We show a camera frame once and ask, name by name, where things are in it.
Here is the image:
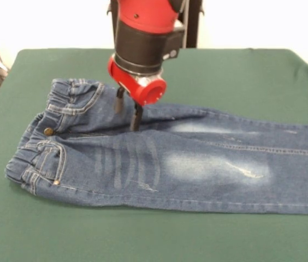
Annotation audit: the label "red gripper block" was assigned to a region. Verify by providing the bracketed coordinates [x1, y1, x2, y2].
[107, 55, 168, 132]

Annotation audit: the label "blue denim jeans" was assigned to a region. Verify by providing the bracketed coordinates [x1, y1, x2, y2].
[5, 78, 308, 216]

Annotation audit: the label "dark green table cloth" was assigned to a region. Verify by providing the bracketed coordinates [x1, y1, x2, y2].
[0, 48, 308, 262]

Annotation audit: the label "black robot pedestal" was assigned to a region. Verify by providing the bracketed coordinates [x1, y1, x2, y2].
[106, 0, 205, 50]

